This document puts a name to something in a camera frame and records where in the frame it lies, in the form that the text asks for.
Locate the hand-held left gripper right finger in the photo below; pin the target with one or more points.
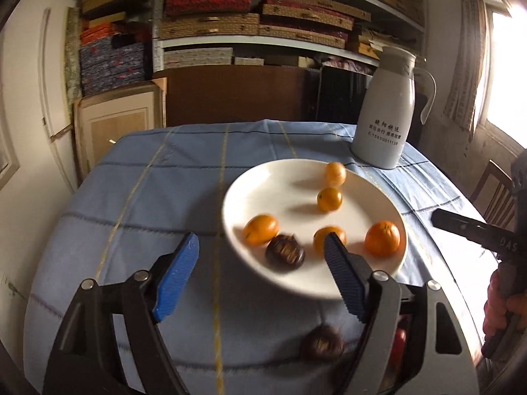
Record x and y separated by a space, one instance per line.
343 275

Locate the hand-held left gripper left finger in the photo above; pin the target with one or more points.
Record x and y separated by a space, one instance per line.
177 271

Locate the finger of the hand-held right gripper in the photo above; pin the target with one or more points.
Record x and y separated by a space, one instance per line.
473 230

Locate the dark brown water chestnut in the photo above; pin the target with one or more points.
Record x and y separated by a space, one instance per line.
285 252
322 342

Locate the red apple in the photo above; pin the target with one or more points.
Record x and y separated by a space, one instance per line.
399 343

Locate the white oval plate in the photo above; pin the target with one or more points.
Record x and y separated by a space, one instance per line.
280 189

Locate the person's right hand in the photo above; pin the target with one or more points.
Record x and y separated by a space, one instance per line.
496 304

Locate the wooden chair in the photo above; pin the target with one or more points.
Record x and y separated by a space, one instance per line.
492 191

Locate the small orange kumquat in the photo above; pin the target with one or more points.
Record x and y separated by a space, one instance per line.
335 174
320 240
261 230
329 199

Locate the orange mandarin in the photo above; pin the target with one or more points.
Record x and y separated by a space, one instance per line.
382 237

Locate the blue checked tablecloth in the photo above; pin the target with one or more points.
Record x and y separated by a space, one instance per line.
164 197

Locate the window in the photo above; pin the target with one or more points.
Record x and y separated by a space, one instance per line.
504 66

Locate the white thermos jug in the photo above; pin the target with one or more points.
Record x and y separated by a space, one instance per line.
383 103

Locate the patterned curtain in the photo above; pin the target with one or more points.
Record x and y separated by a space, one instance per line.
467 49

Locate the cream wooden cabinet door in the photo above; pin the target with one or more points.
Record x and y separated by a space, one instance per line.
119 123

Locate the white door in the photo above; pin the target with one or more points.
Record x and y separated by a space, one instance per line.
53 103

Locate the cream patterned boxes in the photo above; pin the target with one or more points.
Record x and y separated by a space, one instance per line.
197 55

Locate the stack of blue patterned boxes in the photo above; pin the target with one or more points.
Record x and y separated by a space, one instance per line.
111 63

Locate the mottled green slab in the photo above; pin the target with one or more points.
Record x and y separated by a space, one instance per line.
73 57

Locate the white metal shelf unit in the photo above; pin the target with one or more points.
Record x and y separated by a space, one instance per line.
247 42

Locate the stack of woven straw boxes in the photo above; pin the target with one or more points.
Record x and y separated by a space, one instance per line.
214 24

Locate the stack of orange boxes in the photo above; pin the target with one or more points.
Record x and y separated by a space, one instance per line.
96 33

